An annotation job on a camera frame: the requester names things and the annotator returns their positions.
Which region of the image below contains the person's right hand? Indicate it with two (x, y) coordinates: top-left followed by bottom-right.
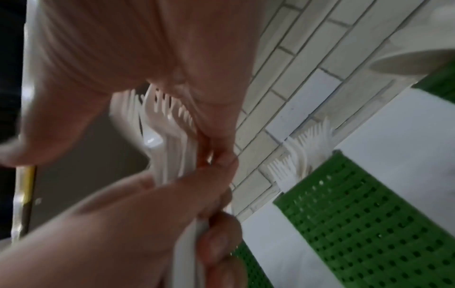
(0, 0), (268, 169)

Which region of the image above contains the person's left hand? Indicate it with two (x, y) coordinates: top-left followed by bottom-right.
(0, 163), (248, 288)

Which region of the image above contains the handful of white plastic cutlery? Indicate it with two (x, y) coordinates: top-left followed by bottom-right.
(108, 83), (207, 288)

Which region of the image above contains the bunch of white plastic forks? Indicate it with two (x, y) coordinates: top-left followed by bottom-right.
(266, 116), (337, 195)

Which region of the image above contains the bunch of white plastic spoons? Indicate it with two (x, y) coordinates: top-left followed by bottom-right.
(368, 0), (455, 76)

